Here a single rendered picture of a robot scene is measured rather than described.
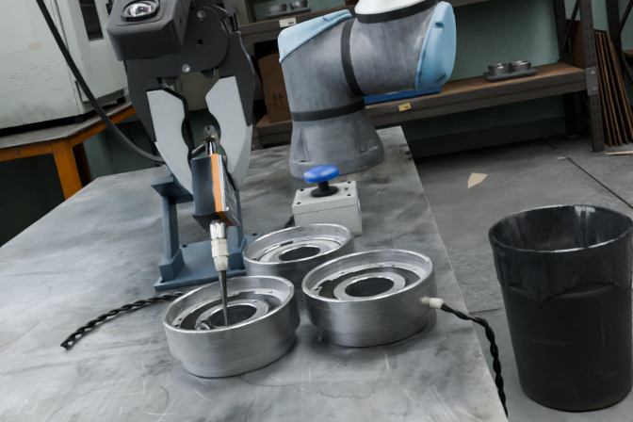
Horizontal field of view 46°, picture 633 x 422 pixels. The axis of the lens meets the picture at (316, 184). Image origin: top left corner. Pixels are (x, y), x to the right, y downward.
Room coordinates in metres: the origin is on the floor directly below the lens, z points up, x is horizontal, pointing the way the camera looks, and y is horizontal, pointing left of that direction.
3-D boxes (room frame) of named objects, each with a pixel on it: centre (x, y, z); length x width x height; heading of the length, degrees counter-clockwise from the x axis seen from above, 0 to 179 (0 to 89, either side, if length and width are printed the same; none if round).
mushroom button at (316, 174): (0.81, -0.01, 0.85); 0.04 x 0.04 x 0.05
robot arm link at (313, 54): (1.14, -0.05, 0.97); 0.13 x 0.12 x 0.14; 64
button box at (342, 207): (0.82, -0.01, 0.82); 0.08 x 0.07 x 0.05; 175
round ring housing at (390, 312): (0.55, -0.03, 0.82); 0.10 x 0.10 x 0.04
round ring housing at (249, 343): (0.55, 0.08, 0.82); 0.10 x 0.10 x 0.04
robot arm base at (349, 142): (1.14, -0.04, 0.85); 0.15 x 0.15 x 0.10
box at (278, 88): (4.26, 0.00, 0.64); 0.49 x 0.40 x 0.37; 90
